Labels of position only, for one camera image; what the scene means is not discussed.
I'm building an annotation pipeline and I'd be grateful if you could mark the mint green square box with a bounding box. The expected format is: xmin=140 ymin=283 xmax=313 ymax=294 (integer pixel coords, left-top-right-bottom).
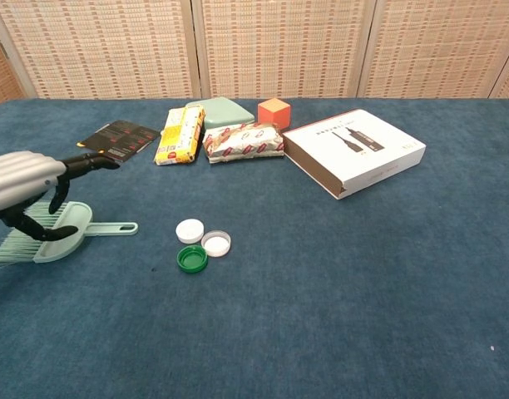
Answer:
xmin=185 ymin=96 xmax=256 ymax=131

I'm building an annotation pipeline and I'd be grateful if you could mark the yellow snack package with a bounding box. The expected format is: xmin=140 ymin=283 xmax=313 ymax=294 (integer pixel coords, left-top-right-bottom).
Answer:
xmin=153 ymin=104 xmax=207 ymax=167

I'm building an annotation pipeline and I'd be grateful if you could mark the white clear-rimmed bottle cap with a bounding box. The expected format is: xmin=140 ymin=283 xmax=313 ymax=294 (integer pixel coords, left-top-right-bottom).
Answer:
xmin=200 ymin=229 xmax=232 ymax=259

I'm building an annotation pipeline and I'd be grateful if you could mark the orange cube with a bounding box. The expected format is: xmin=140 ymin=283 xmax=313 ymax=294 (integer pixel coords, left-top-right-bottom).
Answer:
xmin=257 ymin=97 xmax=292 ymax=131

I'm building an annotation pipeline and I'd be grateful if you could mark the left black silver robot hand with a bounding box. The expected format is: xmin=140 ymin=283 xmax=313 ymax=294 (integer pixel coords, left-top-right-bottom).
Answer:
xmin=0 ymin=150 xmax=121 ymax=243

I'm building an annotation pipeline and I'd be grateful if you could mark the black flat packet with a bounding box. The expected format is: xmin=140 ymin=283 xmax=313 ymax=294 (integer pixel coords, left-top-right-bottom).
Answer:
xmin=76 ymin=120 xmax=161 ymax=164

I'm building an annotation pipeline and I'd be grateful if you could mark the silver red patterned packet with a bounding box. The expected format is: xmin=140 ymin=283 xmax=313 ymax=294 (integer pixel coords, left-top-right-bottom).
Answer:
xmin=202 ymin=121 xmax=286 ymax=165

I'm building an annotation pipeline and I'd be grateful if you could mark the white flat cardboard box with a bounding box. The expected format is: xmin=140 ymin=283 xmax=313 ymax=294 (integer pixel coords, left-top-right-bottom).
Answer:
xmin=281 ymin=108 xmax=427 ymax=202

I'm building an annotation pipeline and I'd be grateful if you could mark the green bottle cap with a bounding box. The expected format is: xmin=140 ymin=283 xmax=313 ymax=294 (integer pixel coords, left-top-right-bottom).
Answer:
xmin=176 ymin=244 xmax=210 ymax=275

